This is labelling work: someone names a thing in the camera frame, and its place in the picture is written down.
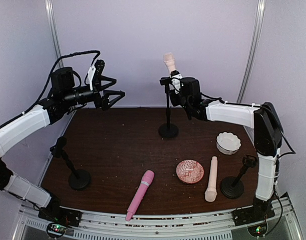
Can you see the right aluminium frame post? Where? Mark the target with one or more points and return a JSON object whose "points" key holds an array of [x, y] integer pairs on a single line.
{"points": [[257, 29]]}

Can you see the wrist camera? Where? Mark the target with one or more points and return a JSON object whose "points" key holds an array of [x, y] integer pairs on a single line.
{"points": [[175, 80], [94, 74]]}

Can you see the pink microphone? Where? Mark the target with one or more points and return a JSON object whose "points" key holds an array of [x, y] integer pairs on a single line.
{"points": [[146, 180]]}

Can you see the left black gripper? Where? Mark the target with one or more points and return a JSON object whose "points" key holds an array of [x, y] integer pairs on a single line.
{"points": [[99, 90]]}

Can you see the cream microphone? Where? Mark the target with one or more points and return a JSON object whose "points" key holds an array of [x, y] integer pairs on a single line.
{"points": [[211, 192], [169, 61]]}

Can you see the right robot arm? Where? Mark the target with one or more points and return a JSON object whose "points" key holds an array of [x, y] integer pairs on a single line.
{"points": [[263, 119]]}

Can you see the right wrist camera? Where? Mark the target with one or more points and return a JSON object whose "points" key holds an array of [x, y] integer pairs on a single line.
{"points": [[175, 80]]}

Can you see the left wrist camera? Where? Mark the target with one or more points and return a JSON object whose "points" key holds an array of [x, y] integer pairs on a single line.
{"points": [[94, 74]]}

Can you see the left aluminium frame post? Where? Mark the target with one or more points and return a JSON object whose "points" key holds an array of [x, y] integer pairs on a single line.
{"points": [[53, 27]]}

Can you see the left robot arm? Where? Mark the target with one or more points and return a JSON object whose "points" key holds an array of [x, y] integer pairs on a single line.
{"points": [[63, 97]]}

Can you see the red patterned bowl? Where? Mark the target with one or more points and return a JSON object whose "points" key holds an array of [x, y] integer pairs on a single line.
{"points": [[189, 171]]}

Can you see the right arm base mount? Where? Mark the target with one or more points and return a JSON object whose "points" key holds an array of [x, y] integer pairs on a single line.
{"points": [[253, 217]]}

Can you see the aluminium frame post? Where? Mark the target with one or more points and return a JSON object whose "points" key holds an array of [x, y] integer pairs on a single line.
{"points": [[53, 27], [257, 29]]}

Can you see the white scalloped bowl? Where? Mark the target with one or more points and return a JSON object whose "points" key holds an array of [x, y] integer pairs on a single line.
{"points": [[228, 143]]}

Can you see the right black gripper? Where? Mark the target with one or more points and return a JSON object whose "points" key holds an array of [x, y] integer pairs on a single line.
{"points": [[174, 93]]}

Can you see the black microphone stand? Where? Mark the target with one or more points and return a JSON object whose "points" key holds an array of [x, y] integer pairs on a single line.
{"points": [[167, 130], [232, 187], [79, 179]]}

